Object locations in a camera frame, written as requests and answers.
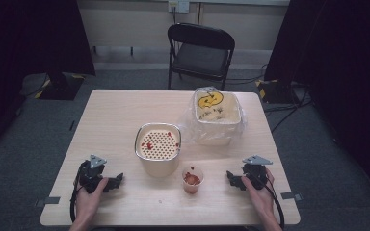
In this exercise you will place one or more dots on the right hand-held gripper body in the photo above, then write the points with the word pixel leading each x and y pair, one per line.
pixel 255 173

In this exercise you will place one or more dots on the person's left hand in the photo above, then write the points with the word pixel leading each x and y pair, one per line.
pixel 86 202

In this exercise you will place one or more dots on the white wall outlet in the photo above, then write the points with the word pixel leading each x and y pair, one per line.
pixel 178 5

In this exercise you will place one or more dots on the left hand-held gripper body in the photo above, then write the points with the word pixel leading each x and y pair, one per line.
pixel 91 174

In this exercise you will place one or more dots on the dark curtain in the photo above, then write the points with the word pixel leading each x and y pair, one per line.
pixel 343 64
pixel 19 48

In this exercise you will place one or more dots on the black folding chair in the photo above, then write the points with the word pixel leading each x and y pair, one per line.
pixel 202 57

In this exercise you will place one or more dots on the black stand base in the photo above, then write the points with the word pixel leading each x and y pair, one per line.
pixel 61 86
pixel 277 91

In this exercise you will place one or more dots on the beige bin with perforated strainer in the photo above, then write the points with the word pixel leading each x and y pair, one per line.
pixel 158 150

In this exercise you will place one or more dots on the person's right hand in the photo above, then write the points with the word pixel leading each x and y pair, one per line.
pixel 263 200

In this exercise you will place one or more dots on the beige bin with plastic bag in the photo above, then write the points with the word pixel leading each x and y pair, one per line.
pixel 216 123

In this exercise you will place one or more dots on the small clear plastic cup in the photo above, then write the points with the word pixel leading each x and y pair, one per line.
pixel 192 181

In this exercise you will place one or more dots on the grey tape strip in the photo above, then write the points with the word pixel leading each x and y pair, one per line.
pixel 290 195
pixel 49 201

